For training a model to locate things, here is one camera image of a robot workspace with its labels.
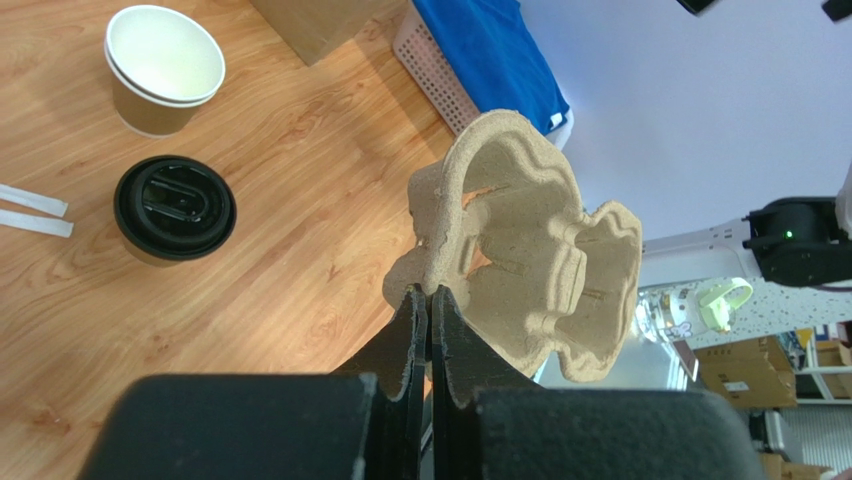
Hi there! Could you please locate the brown paper bag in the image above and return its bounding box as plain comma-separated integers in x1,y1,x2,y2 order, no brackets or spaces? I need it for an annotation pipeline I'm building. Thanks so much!
250,0,402,67

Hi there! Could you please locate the black coffee cup lid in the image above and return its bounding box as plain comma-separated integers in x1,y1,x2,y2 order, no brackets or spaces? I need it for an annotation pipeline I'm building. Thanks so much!
113,155,237,267

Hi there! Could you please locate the cardboard boxes background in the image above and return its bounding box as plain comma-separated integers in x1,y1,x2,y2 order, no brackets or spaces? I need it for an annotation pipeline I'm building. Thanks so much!
695,322,851,479

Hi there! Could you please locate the white plastic basket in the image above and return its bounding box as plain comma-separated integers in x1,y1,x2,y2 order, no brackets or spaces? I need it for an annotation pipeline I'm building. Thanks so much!
393,1,575,148

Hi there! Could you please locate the white wrapped straw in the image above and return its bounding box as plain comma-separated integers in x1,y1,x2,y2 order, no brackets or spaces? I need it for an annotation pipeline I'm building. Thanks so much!
0,184,68,218
0,210,74,238

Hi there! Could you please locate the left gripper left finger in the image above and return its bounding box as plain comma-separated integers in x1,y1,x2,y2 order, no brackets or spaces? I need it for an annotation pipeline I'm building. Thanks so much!
80,285,426,479

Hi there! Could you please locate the clear water bottle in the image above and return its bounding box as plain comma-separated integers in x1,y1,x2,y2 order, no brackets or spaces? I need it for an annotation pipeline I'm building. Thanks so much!
635,277,753,343

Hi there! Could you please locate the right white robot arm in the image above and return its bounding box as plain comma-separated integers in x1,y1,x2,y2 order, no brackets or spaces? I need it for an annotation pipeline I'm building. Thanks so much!
640,179,851,287

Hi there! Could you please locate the blue cloth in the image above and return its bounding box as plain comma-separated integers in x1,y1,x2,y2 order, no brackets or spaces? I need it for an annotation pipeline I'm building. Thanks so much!
413,0,573,135

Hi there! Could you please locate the far kraft paper cup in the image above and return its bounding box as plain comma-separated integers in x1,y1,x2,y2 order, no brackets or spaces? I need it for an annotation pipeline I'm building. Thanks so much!
104,5,226,138

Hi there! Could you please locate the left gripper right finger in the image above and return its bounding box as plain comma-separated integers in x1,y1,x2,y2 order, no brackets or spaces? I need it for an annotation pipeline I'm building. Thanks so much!
431,286,765,479

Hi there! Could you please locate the cardboard cup carrier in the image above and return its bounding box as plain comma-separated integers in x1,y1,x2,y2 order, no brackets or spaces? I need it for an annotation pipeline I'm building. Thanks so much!
382,110,642,383

